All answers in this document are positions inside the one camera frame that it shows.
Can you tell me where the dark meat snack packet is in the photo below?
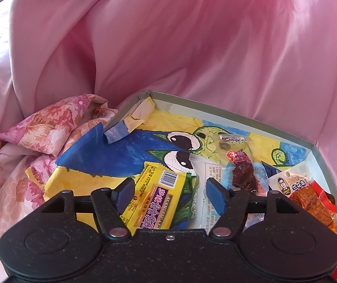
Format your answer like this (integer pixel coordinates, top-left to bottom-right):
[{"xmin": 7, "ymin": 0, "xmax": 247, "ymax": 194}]
[{"xmin": 226, "ymin": 149, "xmax": 260, "ymax": 194}]

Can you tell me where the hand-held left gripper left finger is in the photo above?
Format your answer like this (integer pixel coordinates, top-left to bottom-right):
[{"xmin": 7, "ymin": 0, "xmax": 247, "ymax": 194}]
[{"xmin": 37, "ymin": 178, "xmax": 136, "ymax": 240}]

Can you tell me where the small clear snack packet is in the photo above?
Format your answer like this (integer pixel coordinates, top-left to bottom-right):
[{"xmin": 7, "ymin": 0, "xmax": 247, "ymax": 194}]
[{"xmin": 219, "ymin": 133, "xmax": 249, "ymax": 153}]

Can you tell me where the tofu skewer packet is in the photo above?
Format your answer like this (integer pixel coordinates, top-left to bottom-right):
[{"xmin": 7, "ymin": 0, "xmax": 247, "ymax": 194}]
[{"xmin": 268, "ymin": 163, "xmax": 337, "ymax": 230}]

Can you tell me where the yellow green snack packet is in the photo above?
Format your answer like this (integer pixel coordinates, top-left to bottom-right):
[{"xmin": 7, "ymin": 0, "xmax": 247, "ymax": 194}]
[{"xmin": 121, "ymin": 163, "xmax": 198, "ymax": 231}]

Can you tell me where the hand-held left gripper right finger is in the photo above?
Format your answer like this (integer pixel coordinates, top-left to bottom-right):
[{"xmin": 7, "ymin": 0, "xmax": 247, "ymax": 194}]
[{"xmin": 205, "ymin": 177, "xmax": 303, "ymax": 240}]

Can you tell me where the grey cardboard box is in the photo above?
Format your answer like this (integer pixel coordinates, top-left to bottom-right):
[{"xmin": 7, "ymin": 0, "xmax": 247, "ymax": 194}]
[{"xmin": 104, "ymin": 90, "xmax": 337, "ymax": 230}]

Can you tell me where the cartoon drawing paper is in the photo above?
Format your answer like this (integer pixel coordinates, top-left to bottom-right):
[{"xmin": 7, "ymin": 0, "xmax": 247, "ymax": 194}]
[{"xmin": 43, "ymin": 106, "xmax": 309, "ymax": 230}]

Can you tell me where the floral pillow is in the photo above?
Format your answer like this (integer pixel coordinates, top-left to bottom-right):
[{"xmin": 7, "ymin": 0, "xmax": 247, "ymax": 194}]
[{"xmin": 0, "ymin": 94, "xmax": 119, "ymax": 157}]

